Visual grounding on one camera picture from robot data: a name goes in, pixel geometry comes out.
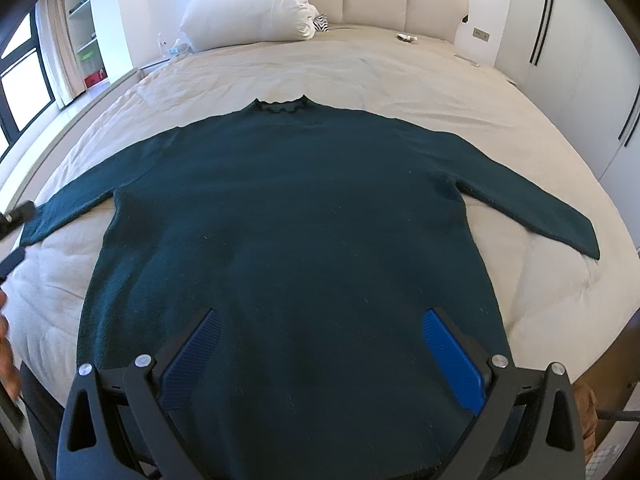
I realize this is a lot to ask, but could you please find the black and white striped item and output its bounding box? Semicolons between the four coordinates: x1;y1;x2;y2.
314;14;329;32

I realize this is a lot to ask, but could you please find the white wardrobe with black handles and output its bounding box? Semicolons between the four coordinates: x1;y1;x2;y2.
496;0;639;240

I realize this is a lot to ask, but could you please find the person's left hand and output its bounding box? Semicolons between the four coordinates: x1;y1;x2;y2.
0;313;21;401

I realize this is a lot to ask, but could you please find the beige bed with duvet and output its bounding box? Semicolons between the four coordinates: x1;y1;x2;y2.
1;27;639;402

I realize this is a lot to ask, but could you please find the black framed window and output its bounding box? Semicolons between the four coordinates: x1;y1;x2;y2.
0;10;54;157

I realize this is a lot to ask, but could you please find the white wall shelf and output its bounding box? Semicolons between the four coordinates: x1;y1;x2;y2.
64;0;107;79

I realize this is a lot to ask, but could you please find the white fluffy pillow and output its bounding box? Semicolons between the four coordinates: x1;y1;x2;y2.
179;0;318;52

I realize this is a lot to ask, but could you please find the wall power socket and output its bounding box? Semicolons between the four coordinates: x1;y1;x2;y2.
473;28;490;42

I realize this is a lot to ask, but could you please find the red box on shelf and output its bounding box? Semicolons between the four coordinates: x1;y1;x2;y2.
84;70;106;89

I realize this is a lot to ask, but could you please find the beige curtain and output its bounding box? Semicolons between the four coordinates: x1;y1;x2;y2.
35;0;86;108

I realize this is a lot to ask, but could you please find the small white item on bed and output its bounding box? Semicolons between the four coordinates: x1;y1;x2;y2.
396;32;418;44

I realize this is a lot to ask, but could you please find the dark teal knit sweater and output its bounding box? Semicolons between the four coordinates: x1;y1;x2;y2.
22;99;600;479

